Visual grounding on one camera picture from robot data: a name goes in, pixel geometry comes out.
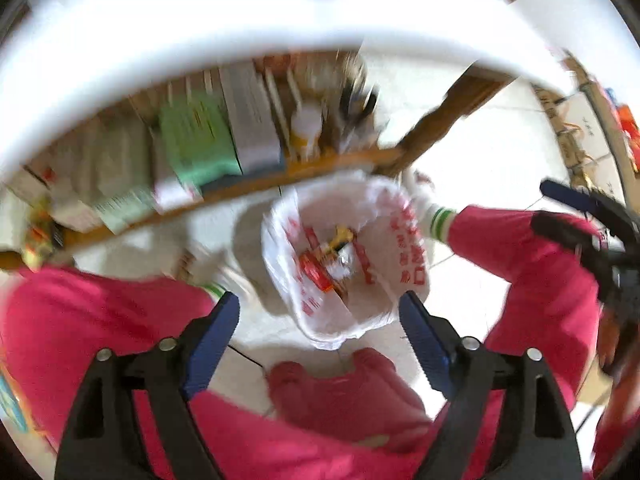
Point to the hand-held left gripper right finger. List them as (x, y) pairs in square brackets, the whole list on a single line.
[(425, 345)]

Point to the person's left leg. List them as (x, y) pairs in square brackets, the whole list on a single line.
[(75, 320)]

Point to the person's right forearm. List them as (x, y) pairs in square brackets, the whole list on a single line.
[(617, 430)]

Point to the yellow snack packet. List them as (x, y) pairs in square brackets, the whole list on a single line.
[(342, 236)]

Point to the white green striped sock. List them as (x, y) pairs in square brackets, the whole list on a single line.
[(437, 220)]

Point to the white slipper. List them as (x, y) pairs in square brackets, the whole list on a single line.
[(225, 280), (415, 185)]

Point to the green wet wipes pack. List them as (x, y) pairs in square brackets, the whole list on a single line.
[(197, 140)]

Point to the white pill bottle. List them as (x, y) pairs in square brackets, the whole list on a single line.
[(306, 127)]

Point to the long white box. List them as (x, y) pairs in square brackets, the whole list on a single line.
[(250, 120)]

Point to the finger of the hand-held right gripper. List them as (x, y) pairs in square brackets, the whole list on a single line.
[(560, 227), (565, 192)]

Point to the white plastic bag red print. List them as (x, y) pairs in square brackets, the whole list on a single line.
[(400, 260)]

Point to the row of cardboard boxes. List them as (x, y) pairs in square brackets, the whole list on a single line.
[(570, 135)]

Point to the snack packets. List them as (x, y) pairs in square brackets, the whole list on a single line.
[(315, 272)]

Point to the wooden coffee table white top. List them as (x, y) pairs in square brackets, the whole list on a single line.
[(450, 110)]

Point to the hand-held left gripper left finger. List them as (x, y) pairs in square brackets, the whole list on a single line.
[(210, 345)]

